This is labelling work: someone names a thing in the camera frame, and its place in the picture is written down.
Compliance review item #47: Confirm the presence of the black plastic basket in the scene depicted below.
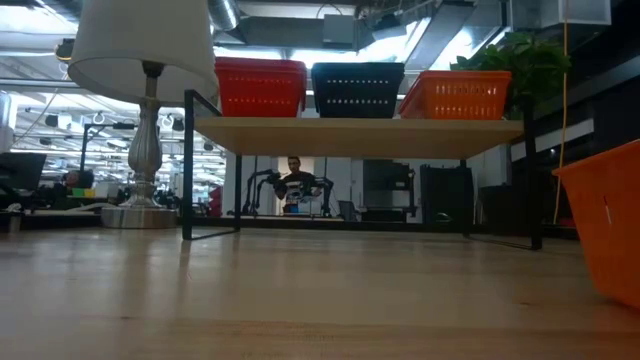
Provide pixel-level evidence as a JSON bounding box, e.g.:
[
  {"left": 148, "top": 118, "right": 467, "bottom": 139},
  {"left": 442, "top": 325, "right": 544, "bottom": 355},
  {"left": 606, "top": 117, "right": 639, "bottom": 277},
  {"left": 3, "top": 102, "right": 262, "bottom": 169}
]
[
  {"left": 312, "top": 69, "right": 404, "bottom": 119},
  {"left": 310, "top": 61, "right": 406, "bottom": 68},
  {"left": 311, "top": 65, "right": 405, "bottom": 73}
]

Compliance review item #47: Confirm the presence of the red plastic basket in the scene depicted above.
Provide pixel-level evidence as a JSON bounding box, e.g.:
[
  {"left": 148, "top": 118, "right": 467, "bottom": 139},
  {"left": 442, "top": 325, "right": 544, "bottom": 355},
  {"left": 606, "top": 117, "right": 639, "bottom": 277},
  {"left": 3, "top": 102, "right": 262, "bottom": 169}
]
[
  {"left": 216, "top": 64, "right": 307, "bottom": 118},
  {"left": 214, "top": 56, "right": 308, "bottom": 64},
  {"left": 215, "top": 60, "right": 308, "bottom": 69}
]

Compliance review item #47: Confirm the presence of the orange plastic basket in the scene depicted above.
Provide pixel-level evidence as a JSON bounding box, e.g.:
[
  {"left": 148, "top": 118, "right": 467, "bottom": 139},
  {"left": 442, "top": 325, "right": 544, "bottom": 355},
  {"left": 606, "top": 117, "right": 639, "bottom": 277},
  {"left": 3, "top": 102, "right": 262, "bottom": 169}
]
[
  {"left": 398, "top": 74, "right": 512, "bottom": 121},
  {"left": 551, "top": 139, "right": 640, "bottom": 310},
  {"left": 405, "top": 69, "right": 513, "bottom": 77}
]

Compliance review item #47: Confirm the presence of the person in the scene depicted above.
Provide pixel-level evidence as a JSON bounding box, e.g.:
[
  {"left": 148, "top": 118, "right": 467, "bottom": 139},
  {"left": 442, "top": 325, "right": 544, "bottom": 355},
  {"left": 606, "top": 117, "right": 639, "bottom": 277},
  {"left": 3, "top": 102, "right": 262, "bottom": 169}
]
[
  {"left": 62, "top": 169, "right": 96, "bottom": 201},
  {"left": 273, "top": 155, "right": 326, "bottom": 216}
]

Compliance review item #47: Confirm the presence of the black storage rack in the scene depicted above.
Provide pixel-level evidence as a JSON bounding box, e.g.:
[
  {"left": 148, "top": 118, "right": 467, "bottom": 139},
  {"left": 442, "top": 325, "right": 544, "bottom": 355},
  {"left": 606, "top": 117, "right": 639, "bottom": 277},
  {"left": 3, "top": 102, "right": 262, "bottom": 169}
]
[{"left": 360, "top": 158, "right": 417, "bottom": 222}]

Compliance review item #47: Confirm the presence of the black cabinet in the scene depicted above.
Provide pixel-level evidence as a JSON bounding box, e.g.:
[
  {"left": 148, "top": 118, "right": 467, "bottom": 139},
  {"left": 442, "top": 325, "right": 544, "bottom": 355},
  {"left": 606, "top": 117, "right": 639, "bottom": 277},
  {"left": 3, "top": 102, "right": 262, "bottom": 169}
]
[{"left": 419, "top": 164, "right": 475, "bottom": 224}]

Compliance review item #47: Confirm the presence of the white shade silver table lamp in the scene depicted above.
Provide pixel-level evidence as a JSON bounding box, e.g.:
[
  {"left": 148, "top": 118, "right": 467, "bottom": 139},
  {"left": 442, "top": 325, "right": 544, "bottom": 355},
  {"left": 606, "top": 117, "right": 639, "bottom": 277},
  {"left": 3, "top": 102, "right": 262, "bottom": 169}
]
[{"left": 67, "top": 0, "right": 220, "bottom": 230}]

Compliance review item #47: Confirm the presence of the green potted plant black pot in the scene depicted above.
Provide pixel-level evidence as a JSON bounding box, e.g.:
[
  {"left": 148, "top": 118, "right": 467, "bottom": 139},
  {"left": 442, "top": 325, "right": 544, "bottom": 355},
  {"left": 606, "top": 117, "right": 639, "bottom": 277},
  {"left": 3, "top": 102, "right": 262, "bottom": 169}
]
[{"left": 449, "top": 30, "right": 572, "bottom": 229}]

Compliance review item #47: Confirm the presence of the black computer monitor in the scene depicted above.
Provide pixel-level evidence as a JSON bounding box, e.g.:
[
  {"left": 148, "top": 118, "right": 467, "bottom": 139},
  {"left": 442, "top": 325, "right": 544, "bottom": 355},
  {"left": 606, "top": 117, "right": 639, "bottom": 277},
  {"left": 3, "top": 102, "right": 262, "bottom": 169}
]
[{"left": 0, "top": 151, "right": 48, "bottom": 192}]

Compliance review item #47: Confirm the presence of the black metal table frame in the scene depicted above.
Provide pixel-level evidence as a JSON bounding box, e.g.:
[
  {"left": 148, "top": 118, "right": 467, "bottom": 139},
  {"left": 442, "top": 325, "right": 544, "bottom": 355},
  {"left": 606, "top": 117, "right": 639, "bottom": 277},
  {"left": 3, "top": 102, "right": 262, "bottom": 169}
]
[{"left": 0, "top": 213, "right": 581, "bottom": 240}]

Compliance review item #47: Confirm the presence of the wooden shelf black metal frame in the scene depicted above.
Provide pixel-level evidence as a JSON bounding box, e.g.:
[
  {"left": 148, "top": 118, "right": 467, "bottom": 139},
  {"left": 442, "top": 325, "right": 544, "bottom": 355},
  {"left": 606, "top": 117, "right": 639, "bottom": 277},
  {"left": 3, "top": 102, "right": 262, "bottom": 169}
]
[{"left": 182, "top": 88, "right": 544, "bottom": 251}]

